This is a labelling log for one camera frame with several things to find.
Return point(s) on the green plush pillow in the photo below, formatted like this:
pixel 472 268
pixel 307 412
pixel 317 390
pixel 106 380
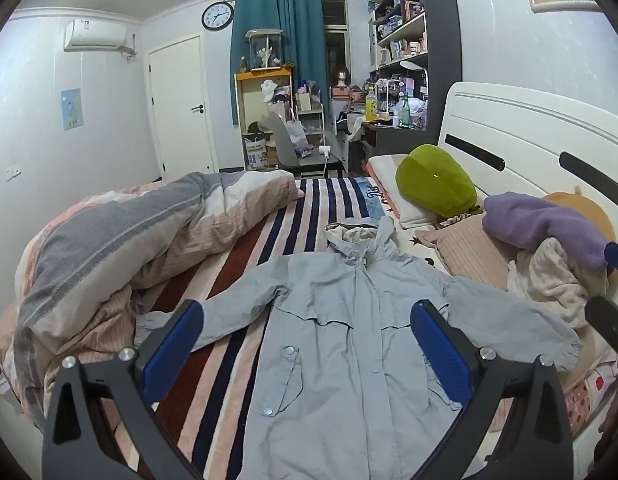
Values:
pixel 430 177

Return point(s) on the grey desk chair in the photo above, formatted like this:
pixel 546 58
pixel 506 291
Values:
pixel 289 160

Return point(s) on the round wall clock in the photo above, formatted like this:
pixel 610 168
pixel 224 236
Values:
pixel 217 16

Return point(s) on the dark bookshelf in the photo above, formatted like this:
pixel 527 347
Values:
pixel 419 42

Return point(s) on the orange plush toy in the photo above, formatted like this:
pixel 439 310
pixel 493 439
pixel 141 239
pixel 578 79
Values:
pixel 586 209

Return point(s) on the teal curtain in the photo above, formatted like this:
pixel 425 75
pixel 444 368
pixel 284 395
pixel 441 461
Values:
pixel 303 37

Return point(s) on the white air conditioner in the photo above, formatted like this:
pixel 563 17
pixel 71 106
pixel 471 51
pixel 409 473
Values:
pixel 94 35

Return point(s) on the yellow white shelf cabinet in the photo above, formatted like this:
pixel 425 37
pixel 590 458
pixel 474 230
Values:
pixel 257 94

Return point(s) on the cluttered dark desk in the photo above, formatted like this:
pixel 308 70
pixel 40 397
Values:
pixel 358 141

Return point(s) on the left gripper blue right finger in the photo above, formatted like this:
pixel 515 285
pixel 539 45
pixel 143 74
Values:
pixel 448 351

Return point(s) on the white door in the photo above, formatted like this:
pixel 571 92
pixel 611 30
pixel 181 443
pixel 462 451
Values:
pixel 178 109

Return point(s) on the small blue wall poster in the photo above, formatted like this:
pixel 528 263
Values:
pixel 71 109

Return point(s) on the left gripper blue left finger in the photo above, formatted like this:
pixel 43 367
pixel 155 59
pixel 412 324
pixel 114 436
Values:
pixel 164 341

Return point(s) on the glass display case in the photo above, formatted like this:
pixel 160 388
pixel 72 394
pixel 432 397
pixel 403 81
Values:
pixel 265 48

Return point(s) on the grey pink striped duvet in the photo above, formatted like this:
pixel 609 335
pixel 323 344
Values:
pixel 76 278

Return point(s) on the white pink pillow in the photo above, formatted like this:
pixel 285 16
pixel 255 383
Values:
pixel 383 170

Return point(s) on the pink ribbed pillow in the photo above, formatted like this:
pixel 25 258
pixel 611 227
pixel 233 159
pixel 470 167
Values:
pixel 467 250

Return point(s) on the mannequin head with wig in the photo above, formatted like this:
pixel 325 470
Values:
pixel 340 77

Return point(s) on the white bed headboard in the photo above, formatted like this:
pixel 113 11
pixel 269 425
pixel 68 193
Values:
pixel 532 142

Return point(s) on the light blue hooded jacket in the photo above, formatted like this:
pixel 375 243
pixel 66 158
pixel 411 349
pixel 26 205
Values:
pixel 343 390

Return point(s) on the striped bed blanket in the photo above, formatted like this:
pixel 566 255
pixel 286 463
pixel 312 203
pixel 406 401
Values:
pixel 205 412

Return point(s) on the purple fleece garment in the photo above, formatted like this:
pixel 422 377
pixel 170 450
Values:
pixel 525 221

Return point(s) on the yellow drink bottle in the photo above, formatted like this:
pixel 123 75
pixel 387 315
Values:
pixel 371 105

